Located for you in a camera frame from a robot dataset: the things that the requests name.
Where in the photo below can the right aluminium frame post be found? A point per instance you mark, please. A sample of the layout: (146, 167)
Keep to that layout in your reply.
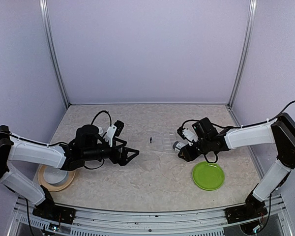
(244, 52)

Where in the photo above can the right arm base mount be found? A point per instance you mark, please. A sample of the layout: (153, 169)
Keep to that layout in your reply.
(252, 208)

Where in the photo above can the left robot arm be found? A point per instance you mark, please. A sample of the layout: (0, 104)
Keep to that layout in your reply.
(89, 144)

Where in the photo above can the aluminium frame post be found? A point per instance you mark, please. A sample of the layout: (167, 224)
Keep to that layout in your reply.
(52, 52)
(244, 52)

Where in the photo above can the green plate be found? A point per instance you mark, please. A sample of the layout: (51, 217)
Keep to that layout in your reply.
(208, 176)

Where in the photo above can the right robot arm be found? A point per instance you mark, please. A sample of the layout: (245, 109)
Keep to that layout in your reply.
(205, 137)

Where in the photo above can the beige plate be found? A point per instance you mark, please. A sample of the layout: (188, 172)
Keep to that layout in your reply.
(53, 188)

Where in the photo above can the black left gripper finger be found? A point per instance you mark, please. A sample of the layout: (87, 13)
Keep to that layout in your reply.
(119, 143)
(128, 154)

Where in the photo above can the white bowl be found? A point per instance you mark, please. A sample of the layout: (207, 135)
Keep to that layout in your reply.
(54, 176)

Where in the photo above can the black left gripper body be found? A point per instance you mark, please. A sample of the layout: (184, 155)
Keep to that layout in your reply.
(115, 158)

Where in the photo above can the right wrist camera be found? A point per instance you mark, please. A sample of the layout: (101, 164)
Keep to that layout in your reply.
(187, 135)

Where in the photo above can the left aluminium frame post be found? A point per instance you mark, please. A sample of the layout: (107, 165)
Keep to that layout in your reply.
(52, 52)

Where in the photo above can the front aluminium rail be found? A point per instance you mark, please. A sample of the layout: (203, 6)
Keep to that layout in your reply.
(96, 222)

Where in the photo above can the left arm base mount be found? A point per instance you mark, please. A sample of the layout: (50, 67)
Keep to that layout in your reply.
(49, 210)

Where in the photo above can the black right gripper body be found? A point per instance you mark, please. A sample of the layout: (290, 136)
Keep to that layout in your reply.
(192, 155)

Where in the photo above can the clear plastic pill organizer box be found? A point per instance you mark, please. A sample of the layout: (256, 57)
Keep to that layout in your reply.
(163, 141)

